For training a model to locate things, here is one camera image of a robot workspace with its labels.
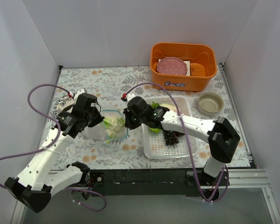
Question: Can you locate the floral tablecloth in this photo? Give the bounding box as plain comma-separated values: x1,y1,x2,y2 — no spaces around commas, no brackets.
50,66,251,170

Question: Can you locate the white plastic basket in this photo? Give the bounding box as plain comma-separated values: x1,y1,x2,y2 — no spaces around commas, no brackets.
141,95,200,160

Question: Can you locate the orange plastic tub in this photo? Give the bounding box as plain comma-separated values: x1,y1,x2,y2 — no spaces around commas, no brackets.
150,42,217,92

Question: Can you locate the orange soap dish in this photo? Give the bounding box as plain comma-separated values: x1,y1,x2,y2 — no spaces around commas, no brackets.
190,63,206,77

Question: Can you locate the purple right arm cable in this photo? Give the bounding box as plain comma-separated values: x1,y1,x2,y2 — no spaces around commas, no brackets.
125,82,230,203

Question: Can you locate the beige ceramic bowl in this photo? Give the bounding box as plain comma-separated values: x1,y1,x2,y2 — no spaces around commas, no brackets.
197,92,224,116

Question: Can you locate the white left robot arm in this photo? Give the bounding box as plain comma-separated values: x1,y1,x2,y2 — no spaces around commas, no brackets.
4,93,104,213

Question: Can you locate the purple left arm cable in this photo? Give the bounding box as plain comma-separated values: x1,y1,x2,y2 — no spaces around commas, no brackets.
0,84,107,212

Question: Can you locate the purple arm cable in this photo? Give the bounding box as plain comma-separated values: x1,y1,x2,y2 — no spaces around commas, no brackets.
125,82,230,203
0,84,107,212

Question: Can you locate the green starfruit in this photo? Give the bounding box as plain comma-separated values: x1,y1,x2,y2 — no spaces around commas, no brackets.
149,128,161,133

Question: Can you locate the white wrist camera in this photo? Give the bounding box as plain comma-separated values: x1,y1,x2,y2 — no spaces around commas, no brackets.
121,93,136,102
68,88,87,100

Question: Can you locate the blue floral plate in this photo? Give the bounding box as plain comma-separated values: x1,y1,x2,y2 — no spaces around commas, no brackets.
52,94,75,119

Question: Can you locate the dark grape bunch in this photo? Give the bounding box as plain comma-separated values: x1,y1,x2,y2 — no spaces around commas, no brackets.
163,130,179,148

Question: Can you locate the black base bar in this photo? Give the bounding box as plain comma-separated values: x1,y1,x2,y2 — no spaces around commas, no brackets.
63,168,227,198

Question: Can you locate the white radish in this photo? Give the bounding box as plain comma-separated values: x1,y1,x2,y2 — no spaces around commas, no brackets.
160,103,177,112

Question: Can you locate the white cauliflower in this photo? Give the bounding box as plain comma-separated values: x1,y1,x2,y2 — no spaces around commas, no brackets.
103,117,125,139

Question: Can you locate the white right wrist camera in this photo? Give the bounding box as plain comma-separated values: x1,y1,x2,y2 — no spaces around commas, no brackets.
121,93,136,102

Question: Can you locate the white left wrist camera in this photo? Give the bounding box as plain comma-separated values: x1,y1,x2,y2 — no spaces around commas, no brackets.
68,88,87,100

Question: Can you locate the clear zip top bag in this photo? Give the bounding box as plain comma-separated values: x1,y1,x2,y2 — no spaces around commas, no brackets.
82,110,128,143

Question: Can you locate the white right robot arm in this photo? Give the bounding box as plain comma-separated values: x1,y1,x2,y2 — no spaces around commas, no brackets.
122,94,240,185

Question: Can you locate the pink dotted plate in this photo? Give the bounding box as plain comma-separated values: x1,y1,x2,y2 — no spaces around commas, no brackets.
156,57,188,76

